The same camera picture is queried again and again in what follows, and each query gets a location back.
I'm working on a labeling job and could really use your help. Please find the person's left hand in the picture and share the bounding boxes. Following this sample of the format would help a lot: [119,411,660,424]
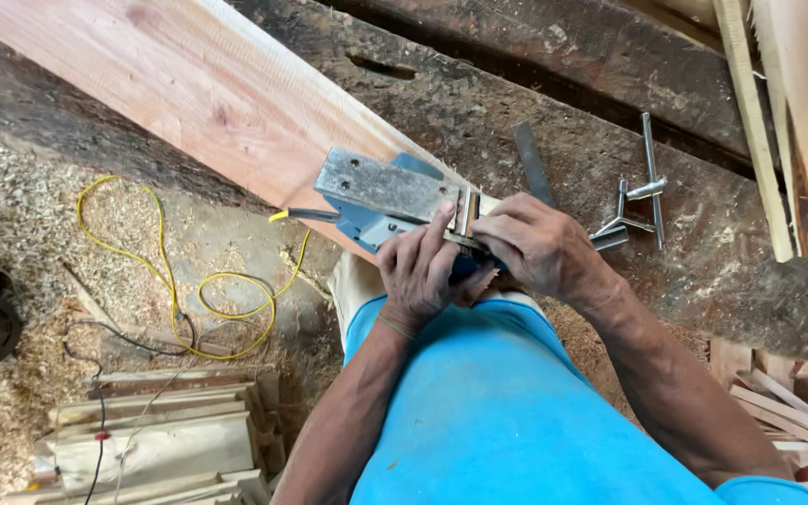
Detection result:
[375,203,498,339]

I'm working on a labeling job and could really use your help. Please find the person's right hand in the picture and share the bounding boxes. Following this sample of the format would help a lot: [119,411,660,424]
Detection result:
[470,193,624,311]

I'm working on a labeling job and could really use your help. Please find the blue electric hand planer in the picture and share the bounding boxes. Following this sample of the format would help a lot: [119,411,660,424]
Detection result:
[314,146,630,283]

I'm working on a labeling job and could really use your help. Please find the flat grey metal blade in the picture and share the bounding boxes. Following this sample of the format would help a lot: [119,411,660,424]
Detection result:
[512,120,557,209]

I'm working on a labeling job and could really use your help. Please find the green wrist band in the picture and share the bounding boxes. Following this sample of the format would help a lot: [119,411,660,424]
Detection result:
[376,313,417,343]

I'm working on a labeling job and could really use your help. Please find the person's beige trousers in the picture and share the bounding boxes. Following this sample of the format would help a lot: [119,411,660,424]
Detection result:
[326,251,549,352]

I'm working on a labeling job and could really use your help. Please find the dark weathered wooden beam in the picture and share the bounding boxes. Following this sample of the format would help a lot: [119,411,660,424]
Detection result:
[327,0,757,180]

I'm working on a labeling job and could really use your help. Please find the person's blue shirt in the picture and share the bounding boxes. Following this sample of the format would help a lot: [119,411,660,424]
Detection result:
[343,295,808,505]

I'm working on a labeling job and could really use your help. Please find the bundle of pale wooden slats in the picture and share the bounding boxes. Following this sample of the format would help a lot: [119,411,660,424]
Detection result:
[711,0,808,265]

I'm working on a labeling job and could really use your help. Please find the heap of wooden offcuts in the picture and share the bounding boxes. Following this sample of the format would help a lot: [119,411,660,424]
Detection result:
[709,335,808,505]

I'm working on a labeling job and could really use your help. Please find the long pale wooden plank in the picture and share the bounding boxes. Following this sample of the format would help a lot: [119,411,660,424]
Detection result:
[0,0,505,262]

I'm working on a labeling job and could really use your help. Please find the stack of dusty wooden boards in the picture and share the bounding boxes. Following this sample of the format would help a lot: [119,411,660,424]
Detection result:
[6,365,287,505]

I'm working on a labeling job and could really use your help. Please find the heap of wood shavings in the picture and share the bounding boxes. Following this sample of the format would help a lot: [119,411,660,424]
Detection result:
[0,130,343,505]

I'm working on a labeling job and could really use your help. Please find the steel T-handle socket wrench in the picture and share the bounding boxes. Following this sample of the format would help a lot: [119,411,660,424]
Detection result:
[592,112,669,251]

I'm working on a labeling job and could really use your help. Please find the yellow power cable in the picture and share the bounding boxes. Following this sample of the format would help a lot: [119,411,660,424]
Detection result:
[76,174,313,361]

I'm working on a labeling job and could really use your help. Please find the thin black cable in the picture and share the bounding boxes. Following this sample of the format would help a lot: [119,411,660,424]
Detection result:
[60,312,199,505]

